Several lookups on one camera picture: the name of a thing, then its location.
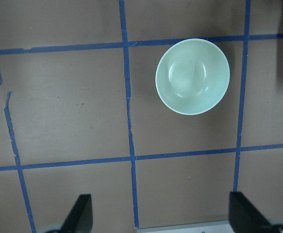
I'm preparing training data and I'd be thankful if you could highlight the light green bowl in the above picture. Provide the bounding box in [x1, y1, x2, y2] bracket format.
[155, 38, 231, 116]

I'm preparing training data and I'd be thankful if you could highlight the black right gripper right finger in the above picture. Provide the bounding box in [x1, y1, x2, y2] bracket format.
[229, 192, 272, 233]

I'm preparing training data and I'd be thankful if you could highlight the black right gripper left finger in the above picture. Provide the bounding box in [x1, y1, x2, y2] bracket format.
[61, 194, 93, 233]

